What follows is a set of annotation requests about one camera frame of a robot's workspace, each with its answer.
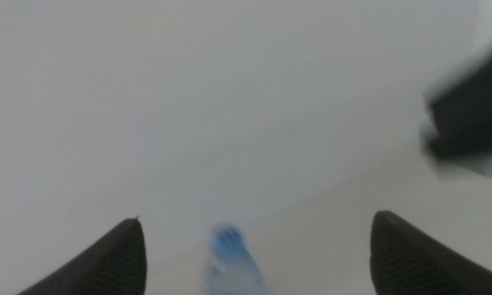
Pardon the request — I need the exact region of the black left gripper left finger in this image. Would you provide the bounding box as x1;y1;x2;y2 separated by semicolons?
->
16;216;148;295

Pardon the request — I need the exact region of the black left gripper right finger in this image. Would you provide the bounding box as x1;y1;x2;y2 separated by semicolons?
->
369;210;492;295

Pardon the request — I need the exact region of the clear water bottle blue cap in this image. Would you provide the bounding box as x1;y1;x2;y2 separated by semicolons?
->
202;223;270;295

